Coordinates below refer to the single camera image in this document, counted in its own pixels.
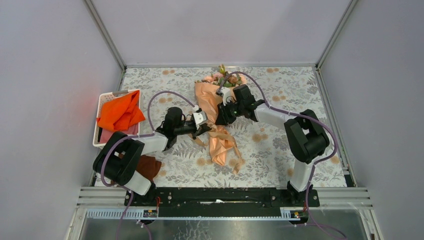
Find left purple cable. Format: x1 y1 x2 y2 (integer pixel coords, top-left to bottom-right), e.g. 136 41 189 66
100 90 200 240

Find white plastic basket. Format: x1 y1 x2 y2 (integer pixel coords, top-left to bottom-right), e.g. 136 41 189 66
92 89 143 148

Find beige kraft wrapping paper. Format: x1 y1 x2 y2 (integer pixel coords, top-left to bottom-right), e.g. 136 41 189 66
194 76 245 173

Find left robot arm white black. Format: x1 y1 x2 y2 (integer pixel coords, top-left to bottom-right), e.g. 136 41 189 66
92 107 211 206

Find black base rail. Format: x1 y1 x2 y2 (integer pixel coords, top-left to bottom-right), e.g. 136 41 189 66
124 187 320 218

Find brown cloth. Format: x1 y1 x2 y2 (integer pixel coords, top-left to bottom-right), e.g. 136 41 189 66
104 153 162 185

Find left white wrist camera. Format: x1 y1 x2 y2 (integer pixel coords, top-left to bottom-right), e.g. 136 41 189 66
192 104 208 128

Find orange cloth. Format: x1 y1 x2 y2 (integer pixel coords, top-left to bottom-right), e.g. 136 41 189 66
96 90 146 132

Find pink fake flower bouquet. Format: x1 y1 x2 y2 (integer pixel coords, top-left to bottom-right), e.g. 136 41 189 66
199 64 247 88

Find floral patterned table mat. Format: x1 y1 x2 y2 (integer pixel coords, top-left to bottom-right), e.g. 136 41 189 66
120 66 329 188

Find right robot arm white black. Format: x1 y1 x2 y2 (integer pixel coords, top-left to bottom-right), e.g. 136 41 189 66
215 84 330 206

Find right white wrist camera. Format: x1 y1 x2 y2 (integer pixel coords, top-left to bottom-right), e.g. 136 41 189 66
216 87 237 106

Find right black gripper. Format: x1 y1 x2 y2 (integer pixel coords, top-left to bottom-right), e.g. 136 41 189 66
215 99 244 127

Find tan satin ribbon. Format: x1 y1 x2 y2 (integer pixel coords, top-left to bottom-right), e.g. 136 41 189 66
188 124 245 175

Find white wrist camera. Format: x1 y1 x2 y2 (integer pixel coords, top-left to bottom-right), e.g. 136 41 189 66
192 104 208 128
216 87 237 106

